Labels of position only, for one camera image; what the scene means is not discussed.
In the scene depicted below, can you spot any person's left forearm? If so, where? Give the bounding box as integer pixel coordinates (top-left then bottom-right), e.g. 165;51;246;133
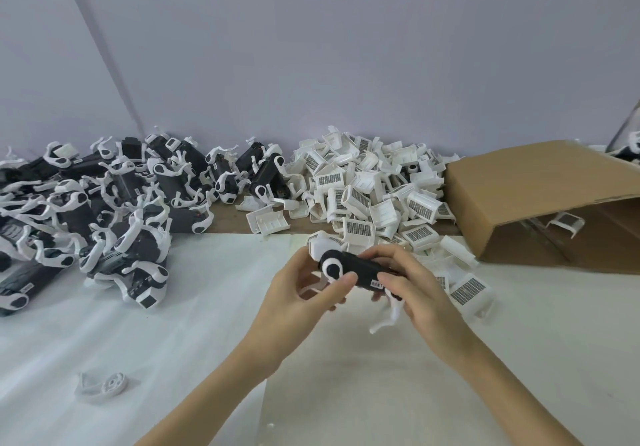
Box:
134;337;284;446

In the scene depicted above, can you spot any white plastic ring clip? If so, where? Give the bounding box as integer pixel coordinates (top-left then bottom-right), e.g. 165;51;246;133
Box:
75;372;129;406

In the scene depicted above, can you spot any brown cardboard box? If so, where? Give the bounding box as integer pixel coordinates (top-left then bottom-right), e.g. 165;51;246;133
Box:
443;139;640;277

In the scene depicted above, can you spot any person's right hand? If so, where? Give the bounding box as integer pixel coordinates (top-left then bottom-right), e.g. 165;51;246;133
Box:
369;243;480;362

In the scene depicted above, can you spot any pile of white plastic covers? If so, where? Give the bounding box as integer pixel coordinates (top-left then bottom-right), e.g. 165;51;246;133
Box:
235;126;501;324

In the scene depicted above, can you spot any person's left hand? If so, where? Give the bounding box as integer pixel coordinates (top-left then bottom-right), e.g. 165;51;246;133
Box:
247;246;359;377

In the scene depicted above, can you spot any white grilled plastic cover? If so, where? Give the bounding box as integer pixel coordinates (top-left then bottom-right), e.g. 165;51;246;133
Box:
545;212;586;240

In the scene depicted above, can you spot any white foam table sheet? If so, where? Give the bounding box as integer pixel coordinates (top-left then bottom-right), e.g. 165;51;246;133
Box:
0;232;640;446

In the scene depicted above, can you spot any black device with white clips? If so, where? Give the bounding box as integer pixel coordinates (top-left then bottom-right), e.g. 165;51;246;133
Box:
306;232;407;336

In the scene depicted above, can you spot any clear plastic bag of devices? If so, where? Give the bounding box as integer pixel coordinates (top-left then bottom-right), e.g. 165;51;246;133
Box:
604;100;640;166

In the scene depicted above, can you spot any person's right forearm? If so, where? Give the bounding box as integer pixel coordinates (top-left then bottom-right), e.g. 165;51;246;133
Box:
439;332;587;446

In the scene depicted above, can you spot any pile of black white devices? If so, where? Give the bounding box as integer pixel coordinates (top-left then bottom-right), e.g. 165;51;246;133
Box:
0;129;301;317

